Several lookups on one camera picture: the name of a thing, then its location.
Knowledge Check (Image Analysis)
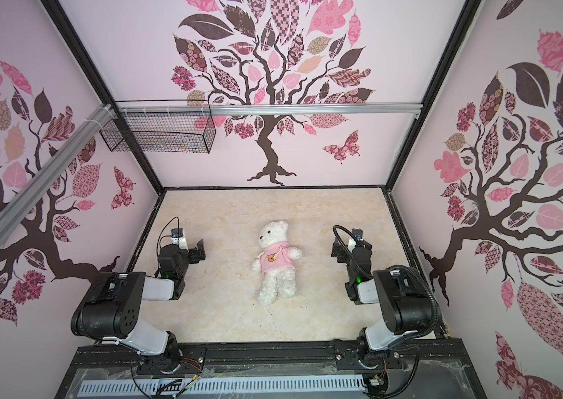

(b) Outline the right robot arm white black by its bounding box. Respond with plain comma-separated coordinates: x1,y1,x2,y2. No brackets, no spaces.
331,238,440,352

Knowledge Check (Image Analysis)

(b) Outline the right black corrugated cable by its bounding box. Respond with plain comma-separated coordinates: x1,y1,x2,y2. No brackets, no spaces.
332,223,443,345

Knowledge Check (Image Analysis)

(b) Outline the black wire basket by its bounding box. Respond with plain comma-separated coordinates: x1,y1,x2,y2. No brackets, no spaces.
99,100,216,154

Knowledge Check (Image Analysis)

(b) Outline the aluminium rail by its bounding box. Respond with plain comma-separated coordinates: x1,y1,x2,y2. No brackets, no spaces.
118,102,423,116
0,104,114,246

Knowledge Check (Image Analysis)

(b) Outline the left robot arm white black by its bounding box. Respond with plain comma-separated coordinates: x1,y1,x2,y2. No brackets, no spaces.
70,240,206,362

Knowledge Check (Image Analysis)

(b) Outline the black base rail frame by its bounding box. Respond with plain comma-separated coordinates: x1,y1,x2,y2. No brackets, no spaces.
57,339,485,398

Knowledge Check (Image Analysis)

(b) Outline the back aluminium rail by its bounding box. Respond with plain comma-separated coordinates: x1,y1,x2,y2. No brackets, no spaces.
118,102,423,116

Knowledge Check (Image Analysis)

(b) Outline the white slotted cable duct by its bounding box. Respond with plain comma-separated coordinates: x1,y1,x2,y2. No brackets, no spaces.
70,375,365,398

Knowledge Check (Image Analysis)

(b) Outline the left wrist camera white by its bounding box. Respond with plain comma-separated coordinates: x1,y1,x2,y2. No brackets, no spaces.
171,227,188,250

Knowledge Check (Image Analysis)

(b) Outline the white teddy bear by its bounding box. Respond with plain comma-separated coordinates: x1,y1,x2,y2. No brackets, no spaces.
251,220,302,306

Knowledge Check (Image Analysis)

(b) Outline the pink teddy hoodie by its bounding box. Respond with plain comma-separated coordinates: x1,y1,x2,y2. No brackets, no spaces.
257,241,296,276

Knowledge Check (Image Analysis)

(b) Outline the left aluminium rail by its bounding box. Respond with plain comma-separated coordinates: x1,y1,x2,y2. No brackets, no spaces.
0,104,114,246

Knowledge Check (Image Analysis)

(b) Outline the left black camera cable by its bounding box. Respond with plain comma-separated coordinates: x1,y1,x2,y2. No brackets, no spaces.
155,215,181,255

